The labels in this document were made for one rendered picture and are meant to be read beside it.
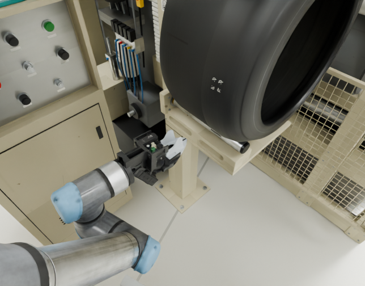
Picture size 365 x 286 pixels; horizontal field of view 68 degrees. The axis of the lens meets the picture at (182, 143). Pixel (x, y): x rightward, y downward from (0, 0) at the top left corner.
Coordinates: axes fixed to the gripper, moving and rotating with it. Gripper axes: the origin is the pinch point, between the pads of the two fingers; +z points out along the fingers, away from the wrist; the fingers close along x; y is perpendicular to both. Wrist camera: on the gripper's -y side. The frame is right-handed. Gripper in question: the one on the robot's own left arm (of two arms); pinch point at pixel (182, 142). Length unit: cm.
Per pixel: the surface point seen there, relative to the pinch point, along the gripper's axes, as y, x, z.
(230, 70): 25.5, -8.0, 2.9
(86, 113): -19, 51, -5
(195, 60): 23.9, 1.1, 2.0
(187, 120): -12.6, 16.5, 19.5
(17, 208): -53, 51, -42
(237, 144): -7.7, -6.4, 19.5
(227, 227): -97, -5, 45
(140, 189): -99, 53, 23
